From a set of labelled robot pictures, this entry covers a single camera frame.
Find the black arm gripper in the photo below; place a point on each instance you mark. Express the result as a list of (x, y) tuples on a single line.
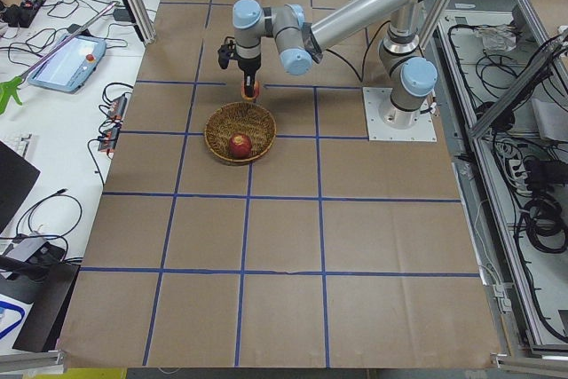
[(248, 66)]

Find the red yellow apple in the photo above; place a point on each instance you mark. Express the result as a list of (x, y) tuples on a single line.
[(250, 92)]

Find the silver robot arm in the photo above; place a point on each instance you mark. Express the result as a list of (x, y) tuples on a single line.
[(301, 44)]

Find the round wicker basket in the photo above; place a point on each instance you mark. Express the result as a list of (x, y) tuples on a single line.
[(240, 117)]

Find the dark red apple in basket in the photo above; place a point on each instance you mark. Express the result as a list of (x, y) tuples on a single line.
[(240, 146)]

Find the blue teach pendant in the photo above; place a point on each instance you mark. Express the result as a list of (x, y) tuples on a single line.
[(70, 67)]

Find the white keyboard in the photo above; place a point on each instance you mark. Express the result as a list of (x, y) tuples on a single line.
[(19, 142)]

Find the black laptop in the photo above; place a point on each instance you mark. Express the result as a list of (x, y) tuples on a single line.
[(18, 177)]

